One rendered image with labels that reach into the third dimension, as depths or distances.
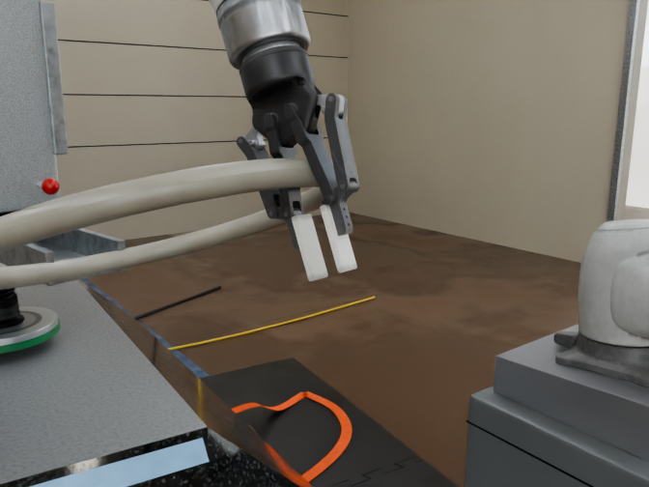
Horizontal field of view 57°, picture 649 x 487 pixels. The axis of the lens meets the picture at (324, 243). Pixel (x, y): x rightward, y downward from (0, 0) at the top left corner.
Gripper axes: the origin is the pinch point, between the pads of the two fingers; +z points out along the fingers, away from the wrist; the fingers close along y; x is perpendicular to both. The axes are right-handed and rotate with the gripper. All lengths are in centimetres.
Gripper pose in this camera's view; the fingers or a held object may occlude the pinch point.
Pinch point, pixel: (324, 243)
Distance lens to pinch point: 62.2
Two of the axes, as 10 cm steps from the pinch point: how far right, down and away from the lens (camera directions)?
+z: 2.7, 9.6, -0.6
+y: -8.2, 2.6, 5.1
